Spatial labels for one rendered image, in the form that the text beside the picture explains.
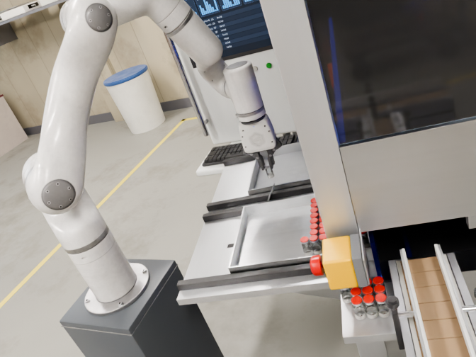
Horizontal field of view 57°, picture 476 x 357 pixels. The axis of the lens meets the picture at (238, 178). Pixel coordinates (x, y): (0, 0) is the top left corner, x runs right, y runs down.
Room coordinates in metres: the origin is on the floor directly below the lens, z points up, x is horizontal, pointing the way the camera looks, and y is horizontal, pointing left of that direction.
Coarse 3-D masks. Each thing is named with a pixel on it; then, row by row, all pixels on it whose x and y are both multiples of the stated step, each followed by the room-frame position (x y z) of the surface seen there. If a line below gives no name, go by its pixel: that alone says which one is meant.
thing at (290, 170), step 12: (288, 144) 1.37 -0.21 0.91; (264, 156) 1.40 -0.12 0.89; (276, 156) 1.38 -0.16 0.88; (288, 156) 1.35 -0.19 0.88; (300, 156) 1.32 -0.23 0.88; (276, 168) 1.30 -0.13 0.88; (288, 168) 1.27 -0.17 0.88; (300, 168) 1.24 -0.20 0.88; (252, 180) 1.24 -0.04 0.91; (264, 180) 1.25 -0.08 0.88; (276, 180) 1.22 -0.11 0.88; (288, 180) 1.20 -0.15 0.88; (300, 180) 1.11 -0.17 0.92; (252, 192) 1.16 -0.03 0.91; (264, 192) 1.15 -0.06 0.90
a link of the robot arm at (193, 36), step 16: (192, 16) 1.14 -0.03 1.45; (176, 32) 1.13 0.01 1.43; (192, 32) 1.13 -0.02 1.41; (208, 32) 1.15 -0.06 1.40; (192, 48) 1.14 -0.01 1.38; (208, 48) 1.14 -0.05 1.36; (208, 64) 1.16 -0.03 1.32; (224, 64) 1.28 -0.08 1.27; (208, 80) 1.26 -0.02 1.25; (224, 80) 1.26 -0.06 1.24
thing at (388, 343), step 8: (424, 256) 0.69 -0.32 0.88; (432, 256) 0.68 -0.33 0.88; (456, 256) 0.66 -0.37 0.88; (464, 256) 0.65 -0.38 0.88; (472, 256) 0.64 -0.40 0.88; (384, 264) 0.71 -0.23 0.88; (464, 264) 0.63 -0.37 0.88; (472, 264) 0.63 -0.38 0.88; (376, 272) 0.70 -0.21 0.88; (384, 272) 0.69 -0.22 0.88; (464, 272) 0.62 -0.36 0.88; (472, 272) 0.61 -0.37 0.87; (384, 280) 0.67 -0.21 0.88; (472, 280) 0.61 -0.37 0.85; (472, 288) 0.61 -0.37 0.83; (472, 296) 0.61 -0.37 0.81; (392, 344) 0.67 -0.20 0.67; (392, 352) 0.67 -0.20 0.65; (400, 352) 0.67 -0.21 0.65
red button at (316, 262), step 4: (312, 256) 0.66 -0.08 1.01; (316, 256) 0.66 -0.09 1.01; (320, 256) 0.66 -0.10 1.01; (312, 260) 0.65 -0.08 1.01; (316, 260) 0.65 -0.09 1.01; (320, 260) 0.65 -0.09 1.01; (312, 264) 0.64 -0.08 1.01; (316, 264) 0.64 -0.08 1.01; (320, 264) 0.64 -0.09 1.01; (312, 268) 0.64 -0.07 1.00; (316, 268) 0.64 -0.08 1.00; (320, 268) 0.63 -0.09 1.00; (312, 272) 0.64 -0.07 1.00; (316, 272) 0.64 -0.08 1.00; (320, 272) 0.63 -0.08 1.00
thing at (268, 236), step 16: (256, 208) 1.08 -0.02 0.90; (272, 208) 1.06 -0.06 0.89; (288, 208) 1.05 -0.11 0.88; (304, 208) 1.02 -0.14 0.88; (240, 224) 1.01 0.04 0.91; (256, 224) 1.03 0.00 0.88; (272, 224) 1.00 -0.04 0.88; (288, 224) 0.97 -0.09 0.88; (304, 224) 0.95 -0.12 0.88; (240, 240) 0.97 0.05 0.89; (256, 240) 0.96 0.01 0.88; (272, 240) 0.93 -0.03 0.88; (288, 240) 0.91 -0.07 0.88; (240, 256) 0.91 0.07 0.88; (256, 256) 0.89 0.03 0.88; (272, 256) 0.87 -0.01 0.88; (288, 256) 0.85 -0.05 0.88; (304, 256) 0.79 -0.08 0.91; (368, 256) 0.74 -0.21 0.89; (240, 272) 0.84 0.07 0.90
